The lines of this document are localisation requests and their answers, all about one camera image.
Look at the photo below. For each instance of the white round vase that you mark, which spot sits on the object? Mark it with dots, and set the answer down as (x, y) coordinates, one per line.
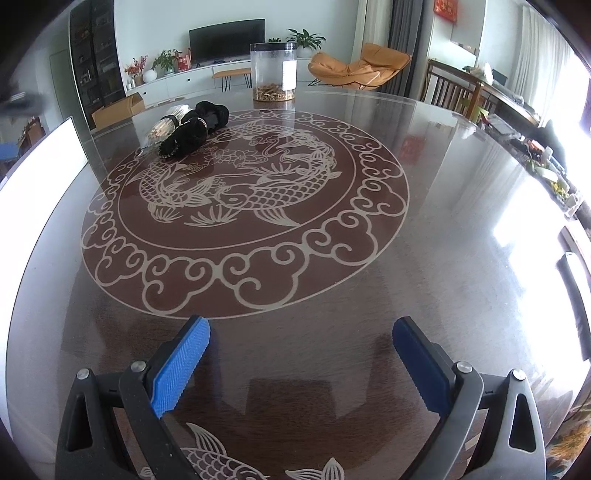
(150, 76)

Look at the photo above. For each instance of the black beaded scrunchie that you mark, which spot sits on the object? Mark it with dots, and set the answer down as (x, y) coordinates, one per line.
(187, 136)

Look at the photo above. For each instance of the red wall decoration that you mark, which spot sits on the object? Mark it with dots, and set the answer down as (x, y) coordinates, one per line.
(445, 9)

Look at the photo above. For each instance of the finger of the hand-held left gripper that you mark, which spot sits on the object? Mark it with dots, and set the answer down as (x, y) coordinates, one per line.
(8, 151)

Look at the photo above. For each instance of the clear jar with black lid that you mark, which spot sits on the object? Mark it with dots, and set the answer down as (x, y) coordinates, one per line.
(272, 69)

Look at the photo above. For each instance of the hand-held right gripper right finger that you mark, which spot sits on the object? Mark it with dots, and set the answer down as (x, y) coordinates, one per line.
(425, 369)

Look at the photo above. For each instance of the large green potted plant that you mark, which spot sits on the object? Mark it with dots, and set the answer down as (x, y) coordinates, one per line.
(304, 39)

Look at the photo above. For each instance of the wooden slatted chair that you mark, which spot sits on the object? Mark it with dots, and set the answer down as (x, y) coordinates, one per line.
(450, 90)

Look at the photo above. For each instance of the red gift box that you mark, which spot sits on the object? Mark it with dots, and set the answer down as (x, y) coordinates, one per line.
(184, 61)

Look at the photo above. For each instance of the orange bench with hairpin legs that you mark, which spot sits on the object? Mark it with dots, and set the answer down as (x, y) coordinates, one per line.
(231, 71)

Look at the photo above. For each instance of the orange lounge chair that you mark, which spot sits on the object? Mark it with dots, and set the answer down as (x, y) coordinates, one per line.
(360, 67)

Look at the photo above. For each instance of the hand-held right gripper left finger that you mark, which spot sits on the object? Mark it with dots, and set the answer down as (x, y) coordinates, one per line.
(180, 364)

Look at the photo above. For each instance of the cardboard box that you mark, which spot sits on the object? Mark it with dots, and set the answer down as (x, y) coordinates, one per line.
(117, 110)

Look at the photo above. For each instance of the white television console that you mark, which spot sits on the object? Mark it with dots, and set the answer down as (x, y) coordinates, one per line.
(184, 83)

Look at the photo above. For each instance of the white sheer curtain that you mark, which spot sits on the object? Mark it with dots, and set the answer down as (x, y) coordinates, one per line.
(540, 46)

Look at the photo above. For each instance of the grey curtain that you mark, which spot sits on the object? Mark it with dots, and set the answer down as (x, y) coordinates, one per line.
(401, 37)

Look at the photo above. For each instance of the black display cabinet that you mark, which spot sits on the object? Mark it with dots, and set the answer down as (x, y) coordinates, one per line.
(97, 60)

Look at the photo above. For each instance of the red flower bouquet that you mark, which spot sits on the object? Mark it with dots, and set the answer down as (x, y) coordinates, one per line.
(136, 68)

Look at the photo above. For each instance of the small leafy potted plant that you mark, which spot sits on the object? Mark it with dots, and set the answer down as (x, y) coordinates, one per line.
(165, 60)

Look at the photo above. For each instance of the black television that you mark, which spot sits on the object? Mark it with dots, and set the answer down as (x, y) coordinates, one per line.
(226, 39)

